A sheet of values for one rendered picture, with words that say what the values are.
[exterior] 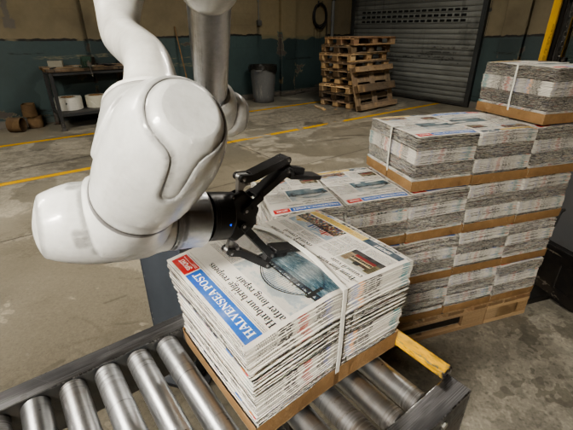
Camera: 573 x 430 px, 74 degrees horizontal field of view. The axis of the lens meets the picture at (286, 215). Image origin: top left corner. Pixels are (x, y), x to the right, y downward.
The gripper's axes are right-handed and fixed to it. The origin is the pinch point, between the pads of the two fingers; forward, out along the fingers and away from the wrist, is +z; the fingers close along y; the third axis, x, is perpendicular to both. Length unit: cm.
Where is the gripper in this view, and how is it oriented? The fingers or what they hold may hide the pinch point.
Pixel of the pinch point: (303, 211)
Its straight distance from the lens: 69.4
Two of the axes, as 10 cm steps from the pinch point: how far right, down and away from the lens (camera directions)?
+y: -1.9, 9.3, 3.1
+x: 6.1, 3.6, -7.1
